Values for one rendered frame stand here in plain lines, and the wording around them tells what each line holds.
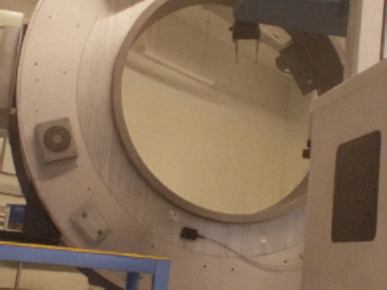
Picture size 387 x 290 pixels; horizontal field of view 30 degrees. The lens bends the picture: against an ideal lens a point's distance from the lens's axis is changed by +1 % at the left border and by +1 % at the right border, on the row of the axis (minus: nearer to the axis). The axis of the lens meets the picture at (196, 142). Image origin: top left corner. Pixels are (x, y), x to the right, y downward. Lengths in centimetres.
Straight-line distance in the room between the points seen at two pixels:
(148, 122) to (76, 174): 760
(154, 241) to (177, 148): 805
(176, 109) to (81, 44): 802
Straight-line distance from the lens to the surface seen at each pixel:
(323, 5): 135
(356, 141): 89
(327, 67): 257
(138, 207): 225
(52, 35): 232
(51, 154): 218
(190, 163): 1051
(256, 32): 193
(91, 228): 219
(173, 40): 1039
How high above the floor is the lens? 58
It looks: 10 degrees up
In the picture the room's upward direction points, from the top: 6 degrees clockwise
